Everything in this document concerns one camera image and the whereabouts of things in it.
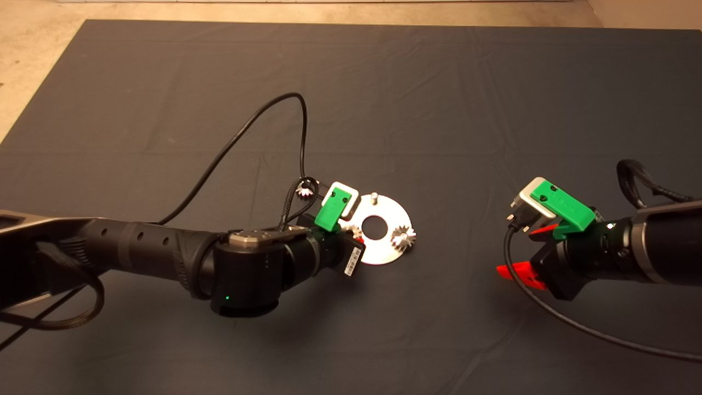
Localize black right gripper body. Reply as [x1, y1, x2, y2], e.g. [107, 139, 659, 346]
[530, 230, 618, 301]

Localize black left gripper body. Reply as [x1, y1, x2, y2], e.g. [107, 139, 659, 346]
[298, 211, 367, 278]

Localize round metal carrier plate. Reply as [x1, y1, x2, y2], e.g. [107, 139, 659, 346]
[340, 192, 413, 266]

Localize dark grey table cloth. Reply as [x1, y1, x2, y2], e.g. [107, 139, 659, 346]
[0, 19, 702, 395]

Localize smooth black right camera cable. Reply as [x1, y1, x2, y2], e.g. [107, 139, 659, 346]
[504, 217, 702, 364]

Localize green right camera mount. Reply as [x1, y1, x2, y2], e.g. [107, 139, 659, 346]
[531, 183, 597, 240]

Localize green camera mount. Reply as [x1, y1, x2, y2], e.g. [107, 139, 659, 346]
[314, 187, 352, 231]
[531, 183, 597, 240]

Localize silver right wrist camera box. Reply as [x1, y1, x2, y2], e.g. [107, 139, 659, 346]
[509, 177, 559, 232]

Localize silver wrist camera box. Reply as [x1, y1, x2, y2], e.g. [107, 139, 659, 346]
[321, 181, 360, 221]
[509, 177, 559, 232]

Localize green left camera mount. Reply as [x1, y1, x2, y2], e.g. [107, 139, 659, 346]
[314, 187, 352, 231]

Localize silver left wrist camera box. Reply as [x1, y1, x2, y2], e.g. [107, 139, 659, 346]
[321, 181, 360, 221]

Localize braided black right arm cable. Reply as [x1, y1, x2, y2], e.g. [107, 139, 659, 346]
[616, 159, 696, 210]

